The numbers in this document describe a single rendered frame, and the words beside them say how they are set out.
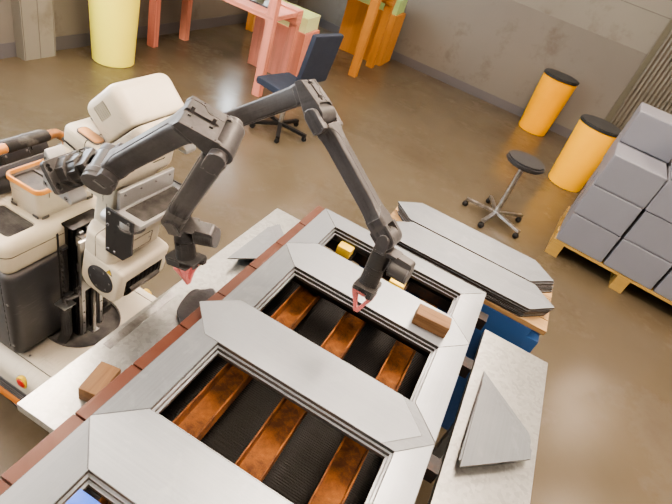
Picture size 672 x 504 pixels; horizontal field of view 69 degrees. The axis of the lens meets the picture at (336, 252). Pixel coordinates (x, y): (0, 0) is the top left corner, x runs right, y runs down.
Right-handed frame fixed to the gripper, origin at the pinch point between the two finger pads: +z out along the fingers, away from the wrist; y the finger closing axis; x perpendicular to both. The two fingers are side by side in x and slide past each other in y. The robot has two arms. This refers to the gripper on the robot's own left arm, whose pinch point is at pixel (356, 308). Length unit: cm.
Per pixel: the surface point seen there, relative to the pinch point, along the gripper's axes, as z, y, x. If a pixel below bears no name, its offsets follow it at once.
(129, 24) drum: -14, 252, 317
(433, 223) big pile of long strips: -10, 91, -5
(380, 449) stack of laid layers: 21.4, -22.7, -23.7
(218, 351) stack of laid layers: 20.8, -22.5, 27.8
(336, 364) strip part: 15.3, -7.6, -2.3
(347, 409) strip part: 18.5, -19.0, -11.4
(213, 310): 15.8, -13.8, 37.0
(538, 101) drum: -93, 586, -33
